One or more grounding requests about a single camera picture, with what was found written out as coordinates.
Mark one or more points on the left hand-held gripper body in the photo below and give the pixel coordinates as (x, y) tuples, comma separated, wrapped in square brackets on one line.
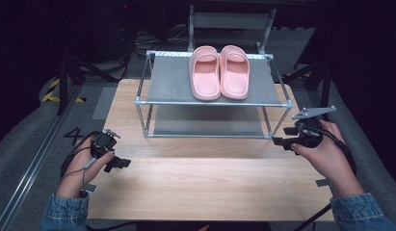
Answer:
[(104, 144)]

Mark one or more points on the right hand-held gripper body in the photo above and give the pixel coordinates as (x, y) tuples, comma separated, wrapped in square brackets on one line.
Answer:
[(309, 131)]

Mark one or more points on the pink slipper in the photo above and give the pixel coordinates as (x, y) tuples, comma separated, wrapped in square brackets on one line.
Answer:
[(204, 75), (234, 72)]

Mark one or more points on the metal shoe rack grey shelves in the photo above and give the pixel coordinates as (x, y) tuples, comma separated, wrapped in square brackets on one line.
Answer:
[(173, 83)]

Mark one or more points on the person's right hand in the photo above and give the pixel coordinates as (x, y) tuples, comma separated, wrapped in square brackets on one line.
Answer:
[(330, 157)]

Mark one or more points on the person's left hand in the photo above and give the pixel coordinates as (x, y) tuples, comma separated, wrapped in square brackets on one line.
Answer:
[(78, 173)]

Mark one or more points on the grey tape patch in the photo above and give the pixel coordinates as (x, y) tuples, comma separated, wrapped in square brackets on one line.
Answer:
[(322, 183), (91, 188)]

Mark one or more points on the black tripod stand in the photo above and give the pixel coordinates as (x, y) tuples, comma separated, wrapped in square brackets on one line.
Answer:
[(73, 73), (317, 77)]

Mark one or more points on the yellow black floor tape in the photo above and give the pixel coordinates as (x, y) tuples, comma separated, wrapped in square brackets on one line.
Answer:
[(54, 94)]

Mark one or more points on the metal floor rail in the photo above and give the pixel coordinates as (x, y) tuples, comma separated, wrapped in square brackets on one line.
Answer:
[(28, 170)]

